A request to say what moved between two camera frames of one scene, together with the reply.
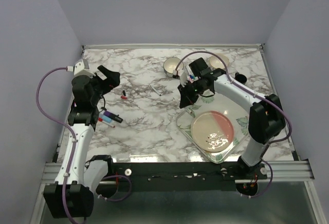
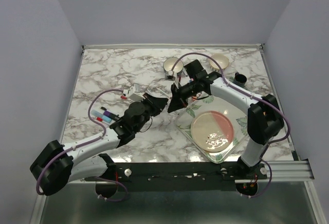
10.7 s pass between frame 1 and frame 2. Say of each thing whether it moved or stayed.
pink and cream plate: stayed
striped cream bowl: stayed
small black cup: stayed
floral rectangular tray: stayed
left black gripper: moved
